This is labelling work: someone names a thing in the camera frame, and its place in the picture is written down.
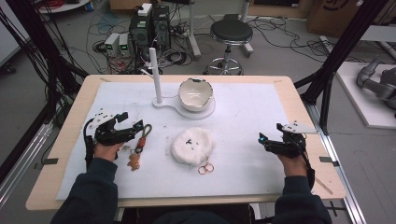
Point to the black frame post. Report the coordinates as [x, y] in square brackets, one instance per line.
[342, 53]
[40, 43]

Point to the white fluffy pouch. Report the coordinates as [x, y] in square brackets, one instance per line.
[192, 146]

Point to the grey power supply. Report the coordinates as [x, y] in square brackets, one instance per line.
[124, 44]
[112, 43]

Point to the white floor board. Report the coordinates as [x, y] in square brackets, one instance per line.
[367, 105]

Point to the white stand with pole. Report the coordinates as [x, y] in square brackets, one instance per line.
[155, 74]

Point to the person's torso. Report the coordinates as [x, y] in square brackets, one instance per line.
[190, 217]

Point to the white table mat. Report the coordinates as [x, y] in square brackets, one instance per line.
[243, 130]

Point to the person's right hand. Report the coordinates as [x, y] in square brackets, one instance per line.
[292, 165]

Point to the white eggshell-shaped bowl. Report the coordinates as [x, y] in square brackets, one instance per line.
[196, 95]

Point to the cardboard box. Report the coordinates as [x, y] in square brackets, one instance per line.
[336, 15]

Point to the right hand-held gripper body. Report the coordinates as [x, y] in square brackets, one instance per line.
[289, 143]

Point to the black round stool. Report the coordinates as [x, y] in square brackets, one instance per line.
[231, 32]

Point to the black computer tower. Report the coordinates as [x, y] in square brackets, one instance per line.
[161, 26]
[140, 28]

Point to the wooden table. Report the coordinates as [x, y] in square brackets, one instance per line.
[314, 174]

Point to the person's left hand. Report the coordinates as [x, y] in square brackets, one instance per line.
[106, 151]

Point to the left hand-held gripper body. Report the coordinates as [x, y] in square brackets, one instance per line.
[107, 134]

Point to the rose gold key rings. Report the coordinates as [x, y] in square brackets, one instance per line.
[206, 169]

